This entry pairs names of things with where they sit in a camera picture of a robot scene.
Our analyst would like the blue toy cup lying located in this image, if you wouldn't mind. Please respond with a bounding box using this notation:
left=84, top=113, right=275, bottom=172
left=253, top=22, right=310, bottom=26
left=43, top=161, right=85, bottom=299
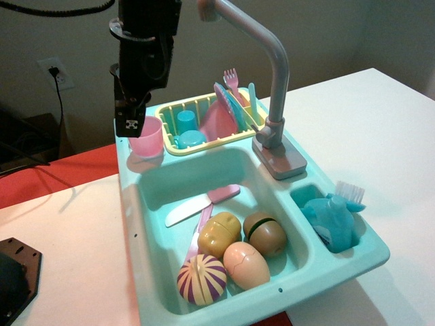
left=174, top=130, right=207, bottom=149

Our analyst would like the yellow dish rack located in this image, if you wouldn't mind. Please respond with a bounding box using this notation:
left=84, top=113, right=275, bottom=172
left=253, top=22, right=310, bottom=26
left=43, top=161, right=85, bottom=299
left=154, top=88, right=268, bottom=156

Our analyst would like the purple striped toy onion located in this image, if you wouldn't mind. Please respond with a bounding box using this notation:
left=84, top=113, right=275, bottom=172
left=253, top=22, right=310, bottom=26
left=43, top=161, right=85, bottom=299
left=177, top=254, right=227, bottom=306

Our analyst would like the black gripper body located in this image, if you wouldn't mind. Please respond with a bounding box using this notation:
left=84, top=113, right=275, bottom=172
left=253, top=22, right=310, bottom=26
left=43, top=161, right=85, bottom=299
left=109, top=33, right=174, bottom=102

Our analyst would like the brown toy kiwi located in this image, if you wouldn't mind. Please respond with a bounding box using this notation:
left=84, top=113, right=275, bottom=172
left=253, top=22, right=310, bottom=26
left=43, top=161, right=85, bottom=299
left=243, top=211, right=287, bottom=257

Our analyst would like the toy cracked egg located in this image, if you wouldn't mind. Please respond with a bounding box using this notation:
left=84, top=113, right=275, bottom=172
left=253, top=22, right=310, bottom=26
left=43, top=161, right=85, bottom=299
left=223, top=242, right=271, bottom=290

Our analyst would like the pink toy plate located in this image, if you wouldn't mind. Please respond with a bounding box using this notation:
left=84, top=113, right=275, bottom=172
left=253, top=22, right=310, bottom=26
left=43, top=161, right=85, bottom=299
left=199, top=101, right=238, bottom=142

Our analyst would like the blue toy cup upright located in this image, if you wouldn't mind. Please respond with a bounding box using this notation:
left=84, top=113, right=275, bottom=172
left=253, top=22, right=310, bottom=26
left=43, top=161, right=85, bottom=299
left=176, top=110, right=198, bottom=135

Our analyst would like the blue toy plate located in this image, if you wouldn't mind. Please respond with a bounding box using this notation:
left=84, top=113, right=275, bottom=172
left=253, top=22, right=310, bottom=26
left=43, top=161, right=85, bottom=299
left=213, top=82, right=246, bottom=132

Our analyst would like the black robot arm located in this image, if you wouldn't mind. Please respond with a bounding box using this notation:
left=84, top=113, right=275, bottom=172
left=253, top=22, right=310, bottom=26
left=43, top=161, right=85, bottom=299
left=109, top=1, right=181, bottom=138

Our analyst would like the white wall outlet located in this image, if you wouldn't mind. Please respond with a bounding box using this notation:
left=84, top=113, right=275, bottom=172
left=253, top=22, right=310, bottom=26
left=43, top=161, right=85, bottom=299
left=37, top=57, right=75, bottom=91

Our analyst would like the blue toy soap bottle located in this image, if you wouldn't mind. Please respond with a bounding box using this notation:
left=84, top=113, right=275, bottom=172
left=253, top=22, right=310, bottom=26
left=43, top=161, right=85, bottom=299
left=301, top=195, right=354, bottom=253

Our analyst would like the pink toy spatula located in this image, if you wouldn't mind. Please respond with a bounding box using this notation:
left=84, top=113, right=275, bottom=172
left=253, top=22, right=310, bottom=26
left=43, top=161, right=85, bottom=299
left=184, top=204, right=213, bottom=262

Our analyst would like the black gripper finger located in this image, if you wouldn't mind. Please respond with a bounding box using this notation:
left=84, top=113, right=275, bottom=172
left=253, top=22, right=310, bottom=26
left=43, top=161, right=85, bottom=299
left=114, top=92, right=151, bottom=138

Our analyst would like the blue dish brush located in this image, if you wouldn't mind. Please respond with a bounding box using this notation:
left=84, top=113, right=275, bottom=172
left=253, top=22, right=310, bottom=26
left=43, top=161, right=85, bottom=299
left=326, top=181, right=366, bottom=213

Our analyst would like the pink toy fork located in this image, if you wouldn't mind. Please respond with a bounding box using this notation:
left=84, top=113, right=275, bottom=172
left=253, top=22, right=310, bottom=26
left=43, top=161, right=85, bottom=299
left=223, top=68, right=246, bottom=107

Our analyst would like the teal toy sink unit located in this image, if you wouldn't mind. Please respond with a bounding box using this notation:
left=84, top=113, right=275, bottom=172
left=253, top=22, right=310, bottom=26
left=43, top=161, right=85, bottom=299
left=116, top=138, right=390, bottom=325

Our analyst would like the yellow toy potato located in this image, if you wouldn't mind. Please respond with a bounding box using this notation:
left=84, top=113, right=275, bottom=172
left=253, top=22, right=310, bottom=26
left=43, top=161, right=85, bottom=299
left=197, top=212, right=241, bottom=259

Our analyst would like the grey toy faucet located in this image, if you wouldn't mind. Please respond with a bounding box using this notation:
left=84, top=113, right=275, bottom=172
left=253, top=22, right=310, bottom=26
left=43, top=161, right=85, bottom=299
left=197, top=1, right=307, bottom=180

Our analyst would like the black power cord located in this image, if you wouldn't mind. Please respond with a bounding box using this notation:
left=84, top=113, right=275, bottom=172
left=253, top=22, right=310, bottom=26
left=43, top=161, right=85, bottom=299
left=48, top=66, right=65, bottom=160

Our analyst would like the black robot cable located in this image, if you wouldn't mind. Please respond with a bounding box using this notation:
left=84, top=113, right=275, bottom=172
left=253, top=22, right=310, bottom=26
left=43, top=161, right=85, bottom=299
left=0, top=0, right=116, bottom=18

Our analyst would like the pink toy cup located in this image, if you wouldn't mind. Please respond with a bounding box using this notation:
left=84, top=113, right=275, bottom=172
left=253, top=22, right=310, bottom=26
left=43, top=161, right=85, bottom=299
left=128, top=115, right=164, bottom=158

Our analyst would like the red cloth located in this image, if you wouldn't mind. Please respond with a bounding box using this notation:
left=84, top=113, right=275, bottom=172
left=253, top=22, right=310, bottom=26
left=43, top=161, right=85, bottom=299
left=1, top=144, right=118, bottom=208

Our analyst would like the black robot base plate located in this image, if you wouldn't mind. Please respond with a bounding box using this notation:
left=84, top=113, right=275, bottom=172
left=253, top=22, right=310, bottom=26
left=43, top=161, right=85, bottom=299
left=1, top=237, right=42, bottom=325

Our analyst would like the white toy knife pink handle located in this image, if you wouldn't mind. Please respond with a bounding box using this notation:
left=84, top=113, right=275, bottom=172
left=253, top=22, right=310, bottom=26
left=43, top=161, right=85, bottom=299
left=164, top=184, right=241, bottom=228

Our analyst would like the blue toy utensil handle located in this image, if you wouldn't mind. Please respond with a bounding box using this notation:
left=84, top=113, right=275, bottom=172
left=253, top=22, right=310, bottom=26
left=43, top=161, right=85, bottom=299
left=248, top=82, right=259, bottom=122

